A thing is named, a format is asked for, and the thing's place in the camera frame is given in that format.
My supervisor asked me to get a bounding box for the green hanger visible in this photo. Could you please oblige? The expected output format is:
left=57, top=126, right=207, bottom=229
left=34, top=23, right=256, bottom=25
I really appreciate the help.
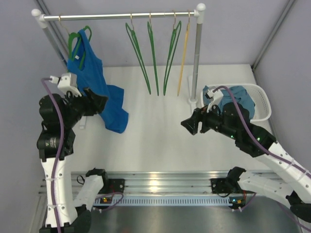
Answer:
left=147, top=13, right=159, bottom=96
left=125, top=14, right=151, bottom=94
left=58, top=15, right=86, bottom=70
left=163, top=13, right=182, bottom=96

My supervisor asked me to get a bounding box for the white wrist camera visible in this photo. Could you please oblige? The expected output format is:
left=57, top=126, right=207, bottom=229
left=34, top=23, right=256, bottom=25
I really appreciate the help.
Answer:
left=205, top=89, right=223, bottom=112
left=50, top=72, right=79, bottom=94

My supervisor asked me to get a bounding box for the perforated cable duct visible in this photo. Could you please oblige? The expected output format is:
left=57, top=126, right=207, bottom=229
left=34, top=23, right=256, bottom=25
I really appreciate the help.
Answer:
left=93, top=196, right=245, bottom=208

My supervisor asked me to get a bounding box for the aluminium mounting rail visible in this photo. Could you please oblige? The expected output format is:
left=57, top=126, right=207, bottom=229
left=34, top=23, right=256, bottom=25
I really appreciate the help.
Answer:
left=38, top=171, right=277, bottom=195

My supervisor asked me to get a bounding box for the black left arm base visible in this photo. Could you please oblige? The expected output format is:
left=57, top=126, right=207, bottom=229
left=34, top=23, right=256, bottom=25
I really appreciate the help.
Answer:
left=99, top=179, right=125, bottom=194

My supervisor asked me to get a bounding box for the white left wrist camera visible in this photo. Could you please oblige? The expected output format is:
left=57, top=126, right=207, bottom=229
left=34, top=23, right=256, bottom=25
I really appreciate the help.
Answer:
left=50, top=72, right=79, bottom=94

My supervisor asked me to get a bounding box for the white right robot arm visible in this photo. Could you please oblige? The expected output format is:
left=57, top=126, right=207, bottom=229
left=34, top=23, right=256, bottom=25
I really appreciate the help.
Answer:
left=181, top=102, right=311, bottom=222

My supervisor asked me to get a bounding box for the yellow hanger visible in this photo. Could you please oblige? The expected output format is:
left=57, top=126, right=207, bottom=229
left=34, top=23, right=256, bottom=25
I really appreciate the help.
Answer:
left=177, top=11, right=190, bottom=97

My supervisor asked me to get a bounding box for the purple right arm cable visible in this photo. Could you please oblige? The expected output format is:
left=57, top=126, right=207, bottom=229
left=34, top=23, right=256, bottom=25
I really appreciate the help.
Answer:
left=211, top=85, right=311, bottom=233

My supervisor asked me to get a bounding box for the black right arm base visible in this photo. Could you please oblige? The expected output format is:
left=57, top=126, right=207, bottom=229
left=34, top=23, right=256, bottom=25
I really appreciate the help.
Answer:
left=210, top=178, right=242, bottom=198

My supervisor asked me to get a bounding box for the white laundry basket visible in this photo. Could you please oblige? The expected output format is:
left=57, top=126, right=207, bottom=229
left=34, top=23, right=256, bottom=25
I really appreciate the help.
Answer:
left=200, top=84, right=271, bottom=123

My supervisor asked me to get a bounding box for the silver clothes rack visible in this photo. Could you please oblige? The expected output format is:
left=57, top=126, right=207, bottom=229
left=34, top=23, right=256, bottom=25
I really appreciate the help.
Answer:
left=31, top=0, right=206, bottom=111

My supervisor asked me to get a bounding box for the light blue garment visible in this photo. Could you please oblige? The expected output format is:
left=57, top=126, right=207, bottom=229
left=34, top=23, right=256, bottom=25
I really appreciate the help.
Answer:
left=201, top=85, right=255, bottom=119

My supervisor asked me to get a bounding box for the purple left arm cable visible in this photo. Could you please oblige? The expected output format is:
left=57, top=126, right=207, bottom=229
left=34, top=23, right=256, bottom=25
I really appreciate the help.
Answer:
left=40, top=77, right=124, bottom=233

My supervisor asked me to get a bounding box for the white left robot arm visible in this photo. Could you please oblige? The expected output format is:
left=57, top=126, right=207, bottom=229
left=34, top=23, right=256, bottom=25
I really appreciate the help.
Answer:
left=36, top=88, right=110, bottom=233

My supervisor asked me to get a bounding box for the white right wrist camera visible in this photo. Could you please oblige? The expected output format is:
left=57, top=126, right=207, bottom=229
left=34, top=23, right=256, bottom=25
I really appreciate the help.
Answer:
left=205, top=89, right=223, bottom=112

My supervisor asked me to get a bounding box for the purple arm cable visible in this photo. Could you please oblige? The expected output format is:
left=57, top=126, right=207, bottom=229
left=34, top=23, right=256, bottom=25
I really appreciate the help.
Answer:
left=40, top=77, right=124, bottom=233
left=211, top=85, right=311, bottom=233

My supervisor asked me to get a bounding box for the blue tank top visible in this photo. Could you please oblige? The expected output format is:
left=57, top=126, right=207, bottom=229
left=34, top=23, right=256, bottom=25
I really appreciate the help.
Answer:
left=67, top=29, right=129, bottom=133

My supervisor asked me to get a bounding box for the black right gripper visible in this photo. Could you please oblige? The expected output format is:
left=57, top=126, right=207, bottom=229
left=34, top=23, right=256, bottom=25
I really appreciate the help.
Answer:
left=181, top=100, right=239, bottom=139

